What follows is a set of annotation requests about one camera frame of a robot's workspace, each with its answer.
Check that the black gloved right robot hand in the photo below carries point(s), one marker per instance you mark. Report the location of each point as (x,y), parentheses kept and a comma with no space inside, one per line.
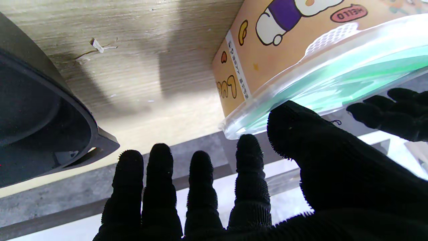
(334,174)

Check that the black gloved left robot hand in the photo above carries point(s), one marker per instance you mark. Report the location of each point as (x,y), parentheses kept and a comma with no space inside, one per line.
(398,113)

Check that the white food container orange print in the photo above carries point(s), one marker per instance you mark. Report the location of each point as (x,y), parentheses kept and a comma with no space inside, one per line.
(267,63)

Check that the thin white strip scrap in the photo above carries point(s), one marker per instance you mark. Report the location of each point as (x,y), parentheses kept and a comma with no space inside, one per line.
(97,45)

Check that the round black frying pan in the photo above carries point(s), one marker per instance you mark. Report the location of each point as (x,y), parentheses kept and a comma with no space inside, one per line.
(36,127)

